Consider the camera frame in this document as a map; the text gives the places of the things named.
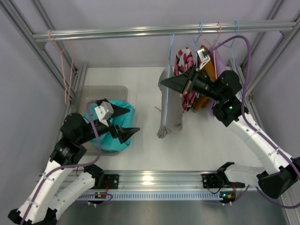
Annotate teal trousers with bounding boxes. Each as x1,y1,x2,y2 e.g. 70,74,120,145
79,99,140,151

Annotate grey trousers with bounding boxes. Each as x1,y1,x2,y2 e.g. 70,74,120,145
157,65,183,139

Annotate pink hanger of teal trousers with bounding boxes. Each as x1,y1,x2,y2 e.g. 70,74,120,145
47,29,75,105

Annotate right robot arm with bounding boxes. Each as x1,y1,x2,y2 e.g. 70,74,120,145
159,66,300,199

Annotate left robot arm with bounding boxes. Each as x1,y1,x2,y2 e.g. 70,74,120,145
8,99,140,225

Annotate brown trousers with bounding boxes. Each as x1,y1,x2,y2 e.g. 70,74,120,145
193,58,218,112

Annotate pink patterned trousers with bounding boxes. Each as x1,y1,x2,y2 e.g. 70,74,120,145
174,47,199,113

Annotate purple trousers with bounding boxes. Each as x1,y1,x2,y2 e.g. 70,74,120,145
209,45,230,117

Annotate pink hanger of purple trousers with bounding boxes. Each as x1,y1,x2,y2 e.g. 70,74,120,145
201,21,223,83

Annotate blue hanger of patterned trousers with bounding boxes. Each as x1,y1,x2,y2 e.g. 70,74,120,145
192,22,203,99

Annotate empty blue hanger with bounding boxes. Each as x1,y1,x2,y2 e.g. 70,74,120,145
217,20,243,101

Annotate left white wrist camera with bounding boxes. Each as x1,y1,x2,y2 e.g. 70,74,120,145
94,100,114,124

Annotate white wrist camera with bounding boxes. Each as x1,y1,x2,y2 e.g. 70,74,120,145
94,100,114,124
197,48,210,69

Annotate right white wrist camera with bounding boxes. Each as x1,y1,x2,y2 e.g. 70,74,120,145
197,48,210,69

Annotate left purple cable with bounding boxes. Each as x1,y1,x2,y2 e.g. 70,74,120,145
19,100,106,225

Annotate purple cable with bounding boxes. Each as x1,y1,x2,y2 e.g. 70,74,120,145
19,100,106,225
203,35,300,210

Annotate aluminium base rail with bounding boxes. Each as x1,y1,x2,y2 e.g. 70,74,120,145
39,170,291,191

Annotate slotted cable duct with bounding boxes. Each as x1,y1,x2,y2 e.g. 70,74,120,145
76,190,226,201

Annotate right aluminium frame strut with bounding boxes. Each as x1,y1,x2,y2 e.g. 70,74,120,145
246,0,300,97

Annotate aluminium frame strut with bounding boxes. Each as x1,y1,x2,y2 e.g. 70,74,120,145
246,0,300,97
0,0,80,92

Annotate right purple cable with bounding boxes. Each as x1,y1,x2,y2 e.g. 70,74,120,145
203,35,300,210

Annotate aluminium hanging rail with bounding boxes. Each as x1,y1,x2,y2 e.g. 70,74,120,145
33,20,293,43

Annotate left aluminium frame strut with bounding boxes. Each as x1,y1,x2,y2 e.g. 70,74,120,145
0,0,80,92

